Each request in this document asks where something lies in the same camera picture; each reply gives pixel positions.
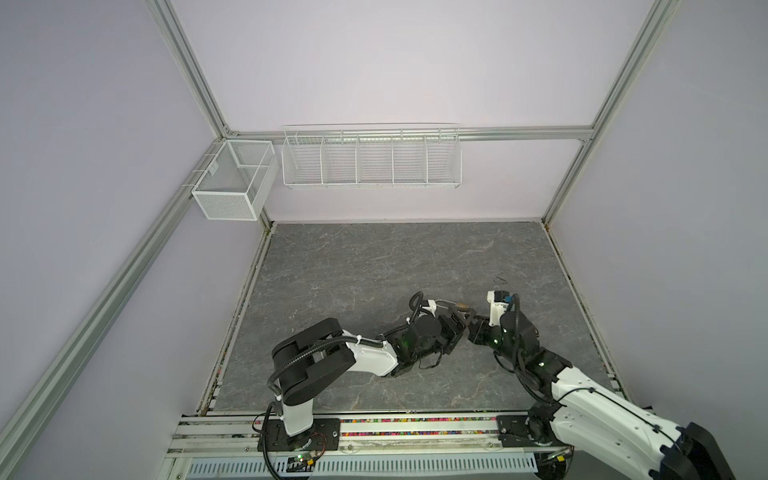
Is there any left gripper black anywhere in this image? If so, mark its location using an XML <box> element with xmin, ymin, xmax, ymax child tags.
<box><xmin>413</xmin><ymin>307</ymin><xmax>477</xmax><ymax>363</ymax></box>

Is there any brass padlock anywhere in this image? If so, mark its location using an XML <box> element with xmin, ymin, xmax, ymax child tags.
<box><xmin>436</xmin><ymin>299</ymin><xmax>470</xmax><ymax>310</ymax></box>

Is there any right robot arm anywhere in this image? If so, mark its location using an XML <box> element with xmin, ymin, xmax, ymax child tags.
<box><xmin>469</xmin><ymin>291</ymin><xmax>735</xmax><ymax>479</ymax></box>

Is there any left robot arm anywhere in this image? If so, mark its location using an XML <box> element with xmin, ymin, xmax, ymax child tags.
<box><xmin>266</xmin><ymin>291</ymin><xmax>475</xmax><ymax>437</ymax></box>

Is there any white mesh box basket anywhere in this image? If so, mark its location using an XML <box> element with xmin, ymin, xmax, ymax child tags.
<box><xmin>192</xmin><ymin>140</ymin><xmax>278</xmax><ymax>221</ymax></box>

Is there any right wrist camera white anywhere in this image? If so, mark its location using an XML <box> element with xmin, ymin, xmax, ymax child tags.
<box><xmin>487</xmin><ymin>290</ymin><xmax>512</xmax><ymax>326</ymax></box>

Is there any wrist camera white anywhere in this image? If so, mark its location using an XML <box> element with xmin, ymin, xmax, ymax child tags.
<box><xmin>419</xmin><ymin>299</ymin><xmax>437</xmax><ymax>316</ymax></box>
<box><xmin>487</xmin><ymin>290</ymin><xmax>512</xmax><ymax>326</ymax></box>

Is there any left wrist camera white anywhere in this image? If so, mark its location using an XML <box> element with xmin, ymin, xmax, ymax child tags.
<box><xmin>419</xmin><ymin>299</ymin><xmax>437</xmax><ymax>316</ymax></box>

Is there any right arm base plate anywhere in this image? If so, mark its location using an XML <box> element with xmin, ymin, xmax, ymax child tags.
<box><xmin>496</xmin><ymin>413</ymin><xmax>555</xmax><ymax>448</ymax></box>

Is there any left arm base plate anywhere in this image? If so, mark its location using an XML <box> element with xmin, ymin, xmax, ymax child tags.
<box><xmin>257</xmin><ymin>417</ymin><xmax>341</xmax><ymax>453</ymax></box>

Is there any white wire shelf basket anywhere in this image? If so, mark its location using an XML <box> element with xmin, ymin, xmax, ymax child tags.
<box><xmin>281</xmin><ymin>123</ymin><xmax>463</xmax><ymax>189</ymax></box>

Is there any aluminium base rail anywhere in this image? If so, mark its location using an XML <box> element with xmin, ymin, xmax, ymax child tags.
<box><xmin>165</xmin><ymin>411</ymin><xmax>574</xmax><ymax>461</ymax></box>

